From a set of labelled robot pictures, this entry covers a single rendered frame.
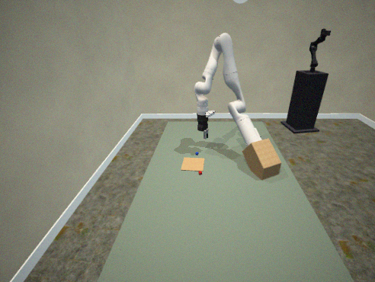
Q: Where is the orange square mat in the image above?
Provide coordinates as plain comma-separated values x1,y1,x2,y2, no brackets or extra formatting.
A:
181,158,204,171

